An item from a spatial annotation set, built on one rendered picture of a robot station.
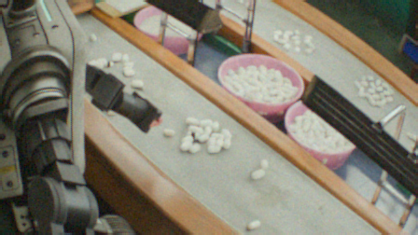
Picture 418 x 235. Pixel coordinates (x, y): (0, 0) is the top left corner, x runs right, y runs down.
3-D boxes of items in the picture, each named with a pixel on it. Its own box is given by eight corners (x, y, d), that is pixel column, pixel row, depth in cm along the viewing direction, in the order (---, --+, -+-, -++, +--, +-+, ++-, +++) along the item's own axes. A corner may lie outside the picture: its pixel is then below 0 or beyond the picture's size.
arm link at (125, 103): (113, 113, 172) (125, 92, 172) (98, 102, 176) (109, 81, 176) (130, 121, 178) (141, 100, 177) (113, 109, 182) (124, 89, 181)
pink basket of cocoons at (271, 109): (280, 141, 219) (285, 115, 213) (199, 109, 227) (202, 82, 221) (310, 99, 238) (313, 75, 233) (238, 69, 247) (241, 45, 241)
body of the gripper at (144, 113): (137, 92, 187) (121, 84, 181) (162, 112, 181) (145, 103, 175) (124, 114, 187) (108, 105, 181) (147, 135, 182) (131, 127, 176)
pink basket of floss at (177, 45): (202, 64, 246) (204, 41, 241) (124, 56, 247) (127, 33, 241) (210, 27, 268) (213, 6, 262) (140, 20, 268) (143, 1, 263)
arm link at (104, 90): (15, 42, 183) (34, 12, 184) (22, 48, 188) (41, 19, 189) (96, 111, 166) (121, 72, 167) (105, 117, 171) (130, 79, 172)
